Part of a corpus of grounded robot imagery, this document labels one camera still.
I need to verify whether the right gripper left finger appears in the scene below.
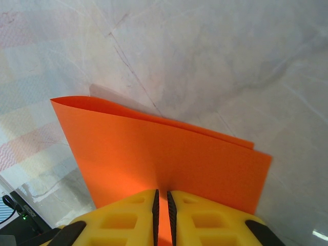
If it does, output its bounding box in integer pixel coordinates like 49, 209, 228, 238
27, 189, 160, 246

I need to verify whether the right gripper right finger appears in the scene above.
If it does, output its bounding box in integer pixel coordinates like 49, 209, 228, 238
167, 190, 285, 246

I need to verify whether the orange cloth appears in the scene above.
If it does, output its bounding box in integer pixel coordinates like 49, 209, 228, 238
50, 95, 273, 246

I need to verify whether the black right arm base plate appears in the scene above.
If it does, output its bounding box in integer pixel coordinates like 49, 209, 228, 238
2, 189, 51, 238

